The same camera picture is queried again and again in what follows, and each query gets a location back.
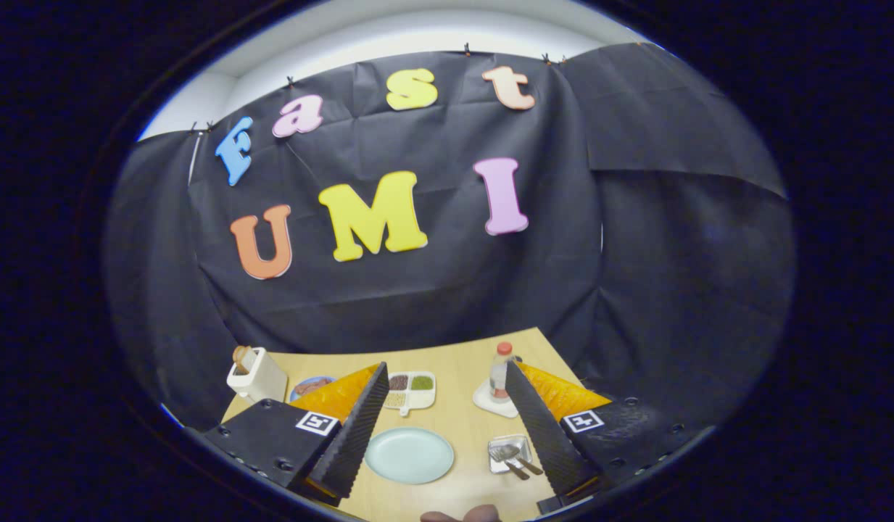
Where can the white square coaster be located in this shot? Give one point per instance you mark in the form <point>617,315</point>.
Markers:
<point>490,404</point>

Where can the white toaster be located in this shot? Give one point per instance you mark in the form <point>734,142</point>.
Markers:
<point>262,380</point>

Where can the light green plate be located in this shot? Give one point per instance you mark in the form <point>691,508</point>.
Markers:
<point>409,455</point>

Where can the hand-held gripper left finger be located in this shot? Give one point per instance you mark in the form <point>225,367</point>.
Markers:
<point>356,435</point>

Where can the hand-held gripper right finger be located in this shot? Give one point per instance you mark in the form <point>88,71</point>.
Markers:
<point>541,428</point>

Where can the clear bottle red cap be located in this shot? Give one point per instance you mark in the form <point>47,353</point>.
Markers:
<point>498,373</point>

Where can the white divided dish with beans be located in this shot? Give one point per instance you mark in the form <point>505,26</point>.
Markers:
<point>410,391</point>

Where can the brown bread slice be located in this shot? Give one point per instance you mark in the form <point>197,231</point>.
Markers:
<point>241,355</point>

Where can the blue plate with food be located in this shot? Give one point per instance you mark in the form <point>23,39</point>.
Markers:
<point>310,386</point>

